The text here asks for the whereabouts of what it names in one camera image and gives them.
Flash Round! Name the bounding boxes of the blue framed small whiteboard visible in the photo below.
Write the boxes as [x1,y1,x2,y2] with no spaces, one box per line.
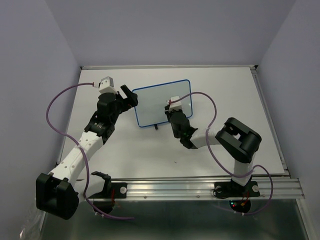
[132,79,192,128]

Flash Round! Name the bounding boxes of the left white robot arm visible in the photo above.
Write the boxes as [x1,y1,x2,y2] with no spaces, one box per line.
[35,82,138,220]

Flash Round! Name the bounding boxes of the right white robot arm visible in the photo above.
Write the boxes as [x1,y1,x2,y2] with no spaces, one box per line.
[164,105,262,195]

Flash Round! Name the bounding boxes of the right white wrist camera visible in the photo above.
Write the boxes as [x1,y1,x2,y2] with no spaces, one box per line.
[167,96,183,112]

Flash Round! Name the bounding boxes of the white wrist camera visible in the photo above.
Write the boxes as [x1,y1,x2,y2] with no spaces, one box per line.
[167,96,183,112]
[98,76,118,95]

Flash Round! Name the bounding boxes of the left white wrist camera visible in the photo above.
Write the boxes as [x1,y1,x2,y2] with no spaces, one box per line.
[98,76,118,95]

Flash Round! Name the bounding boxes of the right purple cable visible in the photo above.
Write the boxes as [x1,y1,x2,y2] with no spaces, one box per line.
[169,91,273,217]

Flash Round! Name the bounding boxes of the purple cable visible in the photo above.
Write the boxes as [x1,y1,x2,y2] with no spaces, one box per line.
[169,91,273,217]
[46,81,136,221]

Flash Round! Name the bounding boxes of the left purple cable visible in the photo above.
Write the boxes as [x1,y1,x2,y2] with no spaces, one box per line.
[46,81,136,221]

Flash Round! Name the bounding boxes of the aluminium mounting rail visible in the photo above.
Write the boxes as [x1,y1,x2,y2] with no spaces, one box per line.
[74,177,306,201]

